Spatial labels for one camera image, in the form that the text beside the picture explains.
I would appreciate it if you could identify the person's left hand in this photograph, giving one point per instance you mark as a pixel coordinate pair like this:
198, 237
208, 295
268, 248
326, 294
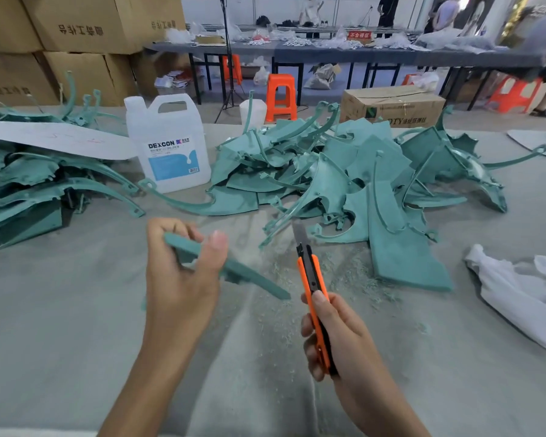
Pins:
175, 286

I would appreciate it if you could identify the person's right hand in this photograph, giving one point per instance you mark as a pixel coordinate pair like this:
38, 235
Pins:
346, 345

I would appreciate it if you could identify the person's left thumb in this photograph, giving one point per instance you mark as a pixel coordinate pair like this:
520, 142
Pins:
214, 257

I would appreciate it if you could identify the person's right thumb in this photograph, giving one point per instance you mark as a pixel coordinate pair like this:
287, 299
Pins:
330, 309

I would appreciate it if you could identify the orange utility knife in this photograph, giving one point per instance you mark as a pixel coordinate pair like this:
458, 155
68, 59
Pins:
310, 273

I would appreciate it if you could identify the green plastic strip piece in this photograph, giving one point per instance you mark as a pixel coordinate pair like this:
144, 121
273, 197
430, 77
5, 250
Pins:
255, 279

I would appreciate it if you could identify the person's left forearm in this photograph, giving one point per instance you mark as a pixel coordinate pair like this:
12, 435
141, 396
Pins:
150, 386

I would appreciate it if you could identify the person's right forearm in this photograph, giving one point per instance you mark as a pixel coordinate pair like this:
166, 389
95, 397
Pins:
377, 409

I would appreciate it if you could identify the white plastic jug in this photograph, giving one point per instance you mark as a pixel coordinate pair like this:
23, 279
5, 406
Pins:
168, 145

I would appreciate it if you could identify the large pile of green plastic parts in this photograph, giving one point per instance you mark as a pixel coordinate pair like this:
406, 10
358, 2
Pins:
346, 177

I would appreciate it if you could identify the white plastic cup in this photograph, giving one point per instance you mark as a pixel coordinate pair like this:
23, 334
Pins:
256, 113

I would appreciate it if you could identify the orange plastic stool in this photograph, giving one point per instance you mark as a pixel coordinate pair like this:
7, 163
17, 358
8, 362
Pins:
280, 97
514, 93
236, 68
410, 78

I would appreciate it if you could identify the heap of papers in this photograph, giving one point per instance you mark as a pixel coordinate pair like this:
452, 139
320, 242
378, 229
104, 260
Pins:
173, 79

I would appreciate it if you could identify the white plastic bag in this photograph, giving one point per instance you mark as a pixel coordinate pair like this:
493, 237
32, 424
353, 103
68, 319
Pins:
321, 77
427, 81
260, 76

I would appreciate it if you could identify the small pile of green plastic parts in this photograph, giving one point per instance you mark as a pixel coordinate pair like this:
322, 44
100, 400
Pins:
32, 195

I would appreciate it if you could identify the black tripod stand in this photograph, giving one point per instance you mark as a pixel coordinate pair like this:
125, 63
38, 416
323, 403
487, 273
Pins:
229, 63

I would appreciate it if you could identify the white cloth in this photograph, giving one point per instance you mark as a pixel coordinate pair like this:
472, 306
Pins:
523, 291

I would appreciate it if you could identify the large cardboard box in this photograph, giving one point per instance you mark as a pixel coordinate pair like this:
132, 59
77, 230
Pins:
100, 20
16, 79
157, 65
88, 77
7, 22

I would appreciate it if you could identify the long white paper sheet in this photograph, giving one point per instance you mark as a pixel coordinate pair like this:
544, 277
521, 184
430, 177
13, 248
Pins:
50, 137

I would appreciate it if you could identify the small cardboard box with green print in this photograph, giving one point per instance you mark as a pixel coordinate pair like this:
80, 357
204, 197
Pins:
391, 104

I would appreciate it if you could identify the long grey work table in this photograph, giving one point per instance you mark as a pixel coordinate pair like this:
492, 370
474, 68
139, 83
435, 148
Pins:
346, 54

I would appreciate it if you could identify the far work table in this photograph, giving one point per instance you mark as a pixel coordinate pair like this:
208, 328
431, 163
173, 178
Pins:
300, 28

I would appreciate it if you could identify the red sign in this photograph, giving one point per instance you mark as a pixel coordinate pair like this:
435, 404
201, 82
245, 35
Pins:
359, 36

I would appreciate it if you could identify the grey felt sheet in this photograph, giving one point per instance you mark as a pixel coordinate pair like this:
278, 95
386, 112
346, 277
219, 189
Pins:
539, 141

